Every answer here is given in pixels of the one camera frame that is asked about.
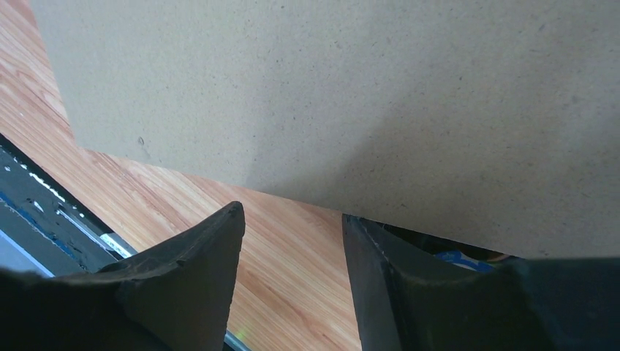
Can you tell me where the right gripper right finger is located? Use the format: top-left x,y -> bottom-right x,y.
342,215 -> 619,350

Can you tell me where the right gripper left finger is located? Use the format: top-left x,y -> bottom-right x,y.
1,201 -> 246,350

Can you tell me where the poker chip tray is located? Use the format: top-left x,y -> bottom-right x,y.
379,223 -> 520,273

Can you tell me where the wooden backing board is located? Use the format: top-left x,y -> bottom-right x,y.
30,1 -> 619,257

